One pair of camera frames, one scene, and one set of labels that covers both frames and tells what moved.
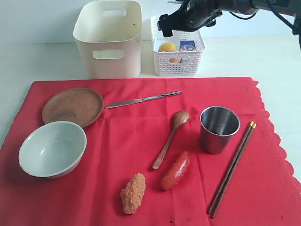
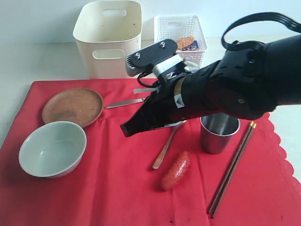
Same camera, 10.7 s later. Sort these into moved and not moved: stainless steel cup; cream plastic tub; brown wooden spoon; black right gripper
Moved: black right gripper
Not moved: brown wooden spoon; cream plastic tub; stainless steel cup
